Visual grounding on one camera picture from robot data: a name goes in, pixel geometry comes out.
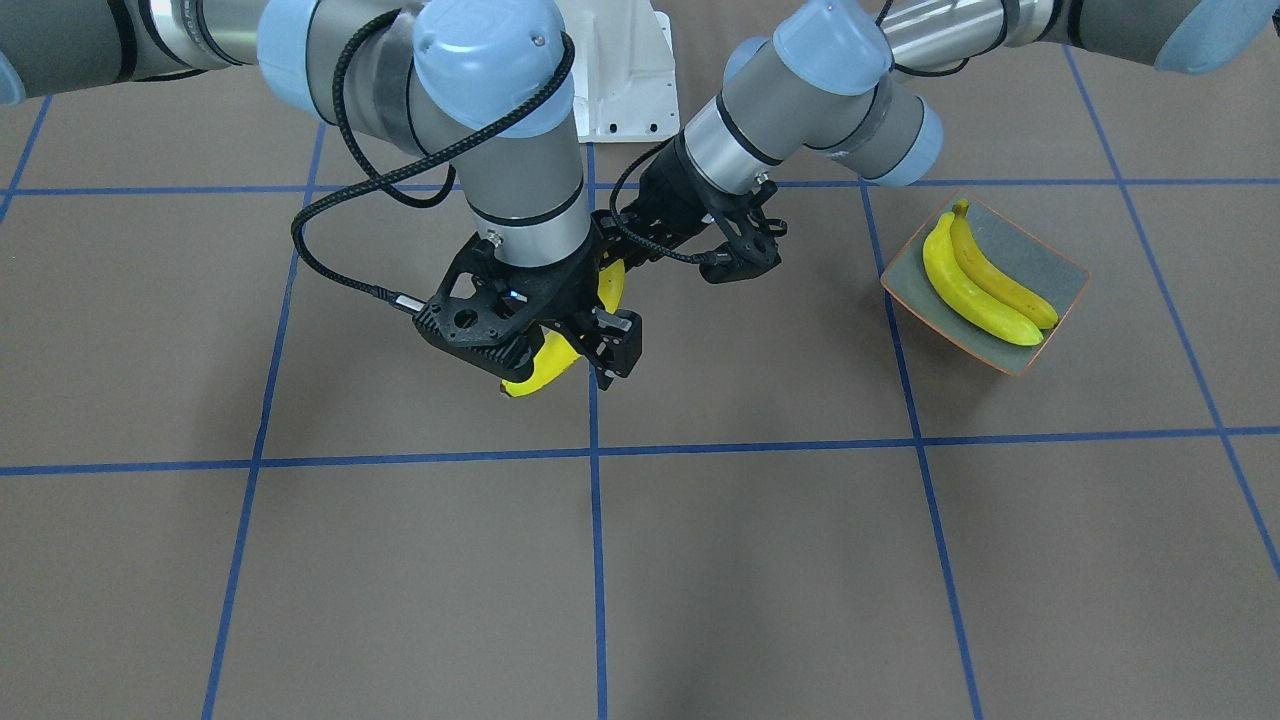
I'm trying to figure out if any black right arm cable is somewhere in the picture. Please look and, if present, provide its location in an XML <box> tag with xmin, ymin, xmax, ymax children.
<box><xmin>291</xmin><ymin>10</ymin><xmax>577</xmax><ymax>313</ymax></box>

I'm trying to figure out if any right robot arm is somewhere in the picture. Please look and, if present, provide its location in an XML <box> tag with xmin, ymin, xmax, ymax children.
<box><xmin>1</xmin><ymin>1</ymin><xmax>641</xmax><ymax>395</ymax></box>

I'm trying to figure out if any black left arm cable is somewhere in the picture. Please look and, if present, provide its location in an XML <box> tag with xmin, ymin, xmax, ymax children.
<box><xmin>608</xmin><ymin>140</ymin><xmax>721</xmax><ymax>266</ymax></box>

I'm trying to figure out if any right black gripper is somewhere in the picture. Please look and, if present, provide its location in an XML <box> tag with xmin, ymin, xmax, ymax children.
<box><xmin>415</xmin><ymin>222</ymin><xmax>643</xmax><ymax>391</ymax></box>

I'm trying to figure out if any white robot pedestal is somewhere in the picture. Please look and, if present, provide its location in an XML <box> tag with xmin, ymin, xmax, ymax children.
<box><xmin>557</xmin><ymin>1</ymin><xmax>682</xmax><ymax>143</ymax></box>

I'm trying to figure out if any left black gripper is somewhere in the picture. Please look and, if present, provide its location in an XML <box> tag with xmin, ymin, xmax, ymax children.
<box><xmin>620</xmin><ymin>135</ymin><xmax>741</xmax><ymax>263</ymax></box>

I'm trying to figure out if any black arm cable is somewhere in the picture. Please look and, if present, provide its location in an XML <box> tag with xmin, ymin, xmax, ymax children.
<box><xmin>608</xmin><ymin>140</ymin><xmax>721</xmax><ymax>266</ymax></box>
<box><xmin>291</xmin><ymin>10</ymin><xmax>577</xmax><ymax>313</ymax></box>

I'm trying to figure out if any grey square plate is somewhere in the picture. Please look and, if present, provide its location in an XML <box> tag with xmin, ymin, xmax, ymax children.
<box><xmin>881</xmin><ymin>193</ymin><xmax>1091</xmax><ymax>375</ymax></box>

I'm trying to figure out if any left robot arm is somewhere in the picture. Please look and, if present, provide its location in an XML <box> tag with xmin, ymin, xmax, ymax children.
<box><xmin>598</xmin><ymin>1</ymin><xmax>1277</xmax><ymax>283</ymax></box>

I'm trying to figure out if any yellow banana bunch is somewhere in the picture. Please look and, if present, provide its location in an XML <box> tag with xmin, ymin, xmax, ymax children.
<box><xmin>500</xmin><ymin>259</ymin><xmax>626</xmax><ymax>398</ymax></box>

